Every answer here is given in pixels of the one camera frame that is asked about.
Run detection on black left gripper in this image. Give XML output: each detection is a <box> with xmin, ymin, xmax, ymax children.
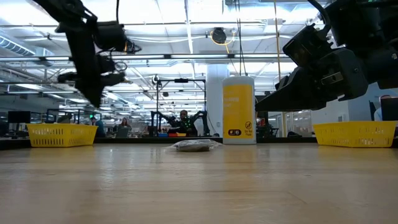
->
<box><xmin>57</xmin><ymin>52</ymin><xmax>125</xmax><ymax>108</ymax></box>

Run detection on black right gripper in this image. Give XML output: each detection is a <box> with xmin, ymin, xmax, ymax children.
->
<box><xmin>254</xmin><ymin>49</ymin><xmax>369</xmax><ymax>112</ymax></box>

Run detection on yellow perforated plastic basket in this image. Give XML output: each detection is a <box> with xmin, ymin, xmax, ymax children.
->
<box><xmin>312</xmin><ymin>120</ymin><xmax>398</xmax><ymax>148</ymax></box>
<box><xmin>25</xmin><ymin>123</ymin><xmax>99</xmax><ymax>148</ymax></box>

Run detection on yellow white wipes canister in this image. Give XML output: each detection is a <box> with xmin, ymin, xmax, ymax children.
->
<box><xmin>221</xmin><ymin>75</ymin><xmax>257</xmax><ymax>146</ymax></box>

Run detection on white building pillar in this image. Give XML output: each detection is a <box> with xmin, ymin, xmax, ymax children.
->
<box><xmin>206</xmin><ymin>63</ymin><xmax>229</xmax><ymax>136</ymax></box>

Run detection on black background monitor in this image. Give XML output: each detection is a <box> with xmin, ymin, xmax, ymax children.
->
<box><xmin>7</xmin><ymin>111</ymin><xmax>32</xmax><ymax>124</ymax></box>

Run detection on black computer monitor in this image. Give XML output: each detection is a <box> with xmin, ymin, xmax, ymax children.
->
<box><xmin>380</xmin><ymin>97</ymin><xmax>398</xmax><ymax>122</ymax></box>

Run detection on dark round item in bag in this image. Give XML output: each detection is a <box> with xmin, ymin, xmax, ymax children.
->
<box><xmin>167</xmin><ymin>138</ymin><xmax>223</xmax><ymax>153</ymax></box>

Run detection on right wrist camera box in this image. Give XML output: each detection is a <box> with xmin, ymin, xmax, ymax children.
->
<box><xmin>282</xmin><ymin>24</ymin><xmax>332</xmax><ymax>68</ymax></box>

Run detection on black aluminium table frame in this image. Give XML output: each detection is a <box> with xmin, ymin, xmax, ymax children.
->
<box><xmin>0</xmin><ymin>136</ymin><xmax>398</xmax><ymax>151</ymax></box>

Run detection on black background gantry frame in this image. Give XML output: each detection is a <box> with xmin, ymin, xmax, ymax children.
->
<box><xmin>155</xmin><ymin>78</ymin><xmax>207</xmax><ymax>138</ymax></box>

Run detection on black ceiling cable reel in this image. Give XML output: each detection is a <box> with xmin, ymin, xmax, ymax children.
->
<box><xmin>210</xmin><ymin>27</ymin><xmax>237</xmax><ymax>54</ymax></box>

